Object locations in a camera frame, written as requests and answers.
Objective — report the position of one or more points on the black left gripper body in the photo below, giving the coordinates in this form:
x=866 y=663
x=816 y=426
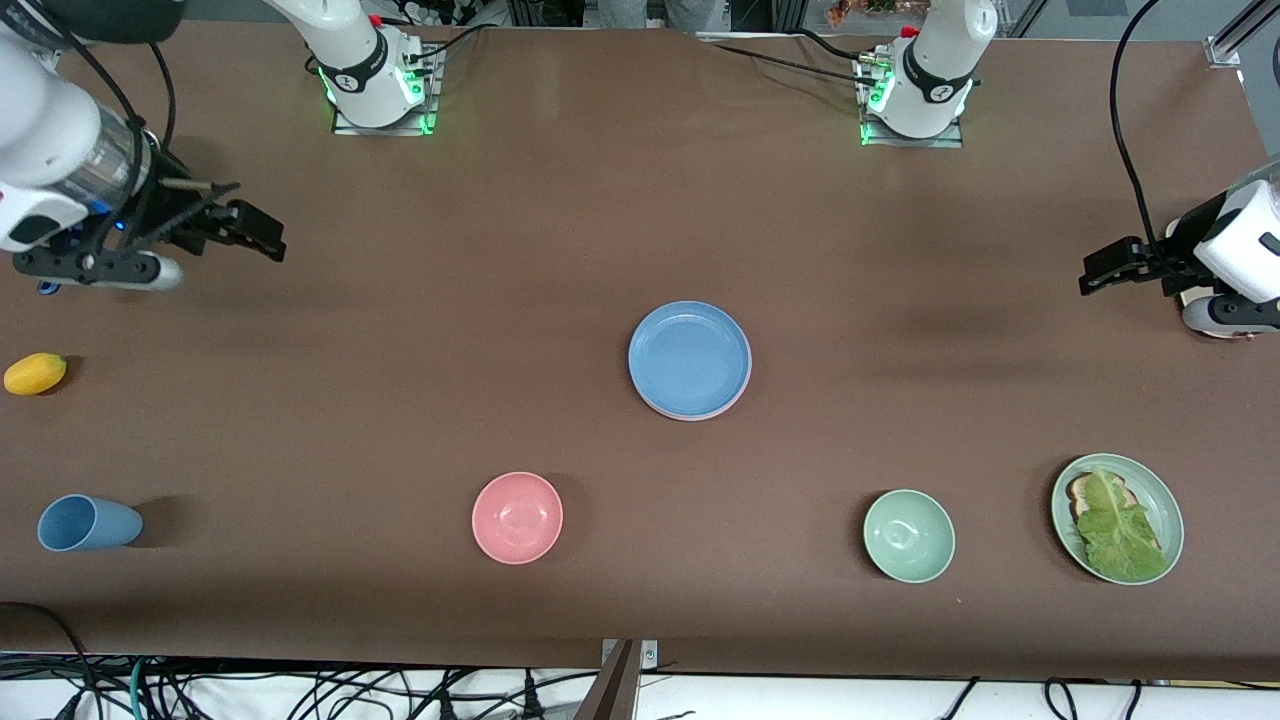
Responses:
x=1178 y=244

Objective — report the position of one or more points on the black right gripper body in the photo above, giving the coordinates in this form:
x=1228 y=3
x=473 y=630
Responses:
x=178 y=208

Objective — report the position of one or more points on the blue plate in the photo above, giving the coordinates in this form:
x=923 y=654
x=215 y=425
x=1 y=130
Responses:
x=690 y=358

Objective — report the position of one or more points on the pink plate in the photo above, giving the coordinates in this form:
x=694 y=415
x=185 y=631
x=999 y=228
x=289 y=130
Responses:
x=700 y=417

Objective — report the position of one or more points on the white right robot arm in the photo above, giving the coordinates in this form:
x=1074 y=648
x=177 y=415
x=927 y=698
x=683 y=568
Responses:
x=340 y=40

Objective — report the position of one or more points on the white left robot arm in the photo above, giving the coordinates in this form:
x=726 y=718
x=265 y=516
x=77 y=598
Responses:
x=940 y=50

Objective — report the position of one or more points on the beige toaster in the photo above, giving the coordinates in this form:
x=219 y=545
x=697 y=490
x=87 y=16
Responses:
x=1243 y=336

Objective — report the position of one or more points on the yellow mango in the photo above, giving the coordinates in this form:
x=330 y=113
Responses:
x=35 y=374

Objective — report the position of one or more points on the toast slice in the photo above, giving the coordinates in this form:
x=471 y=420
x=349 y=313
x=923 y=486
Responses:
x=1079 y=490

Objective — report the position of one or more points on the green plate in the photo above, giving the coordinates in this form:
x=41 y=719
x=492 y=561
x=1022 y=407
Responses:
x=1152 y=495

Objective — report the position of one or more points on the green lettuce leaf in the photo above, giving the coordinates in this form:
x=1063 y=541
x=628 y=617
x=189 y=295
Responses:
x=1120 y=540

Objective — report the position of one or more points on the blue cup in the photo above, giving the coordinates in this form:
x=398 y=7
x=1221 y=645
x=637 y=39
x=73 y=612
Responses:
x=90 y=523

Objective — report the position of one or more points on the green bowl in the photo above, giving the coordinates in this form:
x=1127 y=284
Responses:
x=909 y=536

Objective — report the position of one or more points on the colourful toy food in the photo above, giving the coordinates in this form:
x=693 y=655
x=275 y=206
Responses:
x=860 y=10

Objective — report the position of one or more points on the pink bowl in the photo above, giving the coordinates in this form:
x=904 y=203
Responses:
x=517 y=518

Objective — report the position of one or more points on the brown wooden bar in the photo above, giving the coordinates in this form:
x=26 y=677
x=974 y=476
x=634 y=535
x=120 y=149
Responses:
x=612 y=690

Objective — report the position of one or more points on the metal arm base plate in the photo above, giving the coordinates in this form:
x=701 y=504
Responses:
x=345 y=127
x=950 y=141

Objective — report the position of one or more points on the aluminium frame profile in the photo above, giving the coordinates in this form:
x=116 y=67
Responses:
x=1222 y=50

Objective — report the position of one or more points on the metal table bracket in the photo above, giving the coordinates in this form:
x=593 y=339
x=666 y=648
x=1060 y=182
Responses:
x=649 y=654

